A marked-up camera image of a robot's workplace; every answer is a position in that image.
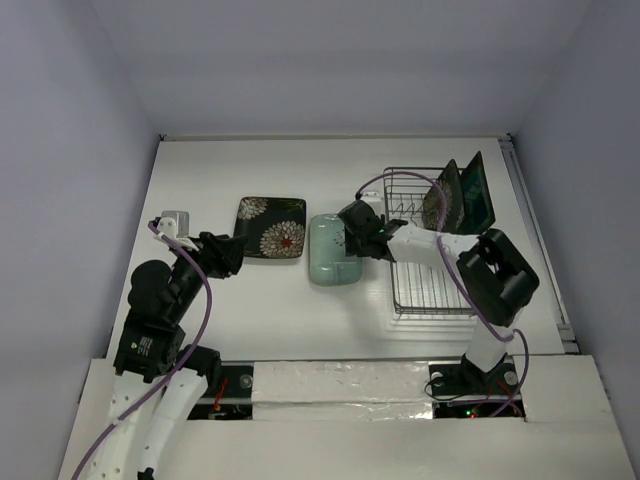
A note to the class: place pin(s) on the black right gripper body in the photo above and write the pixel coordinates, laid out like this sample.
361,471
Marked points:
356,232

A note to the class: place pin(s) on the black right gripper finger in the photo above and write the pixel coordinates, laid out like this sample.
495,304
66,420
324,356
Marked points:
358,249
356,215

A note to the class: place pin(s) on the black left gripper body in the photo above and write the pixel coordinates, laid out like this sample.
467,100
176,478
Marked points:
212,261

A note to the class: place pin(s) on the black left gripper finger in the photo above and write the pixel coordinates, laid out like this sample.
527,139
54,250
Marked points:
232,264
233,246

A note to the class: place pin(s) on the light green rectangular plate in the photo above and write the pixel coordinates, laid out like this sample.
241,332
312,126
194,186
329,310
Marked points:
329,264

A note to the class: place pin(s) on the large black floral square plate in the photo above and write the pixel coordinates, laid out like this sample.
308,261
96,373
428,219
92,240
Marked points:
274,227

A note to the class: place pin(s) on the small black floral square plate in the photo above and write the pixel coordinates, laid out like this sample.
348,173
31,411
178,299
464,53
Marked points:
445,202

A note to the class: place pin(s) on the black plate with teal centre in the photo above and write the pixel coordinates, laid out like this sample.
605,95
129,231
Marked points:
479,213

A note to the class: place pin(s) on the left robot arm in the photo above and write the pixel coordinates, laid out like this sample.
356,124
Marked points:
158,378

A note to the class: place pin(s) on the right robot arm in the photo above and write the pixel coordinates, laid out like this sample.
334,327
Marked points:
487,270

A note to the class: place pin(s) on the white foam front panel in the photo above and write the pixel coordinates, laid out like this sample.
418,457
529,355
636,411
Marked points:
360,420

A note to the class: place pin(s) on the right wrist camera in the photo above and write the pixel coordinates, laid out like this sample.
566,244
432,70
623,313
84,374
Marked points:
369,195

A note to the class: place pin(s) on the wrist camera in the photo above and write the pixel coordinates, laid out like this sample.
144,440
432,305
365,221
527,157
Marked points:
369,195
173,225

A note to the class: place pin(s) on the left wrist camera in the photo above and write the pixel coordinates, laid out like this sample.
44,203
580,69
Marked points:
173,225

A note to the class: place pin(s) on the grey wire dish rack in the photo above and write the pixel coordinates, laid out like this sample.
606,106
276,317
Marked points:
425,281

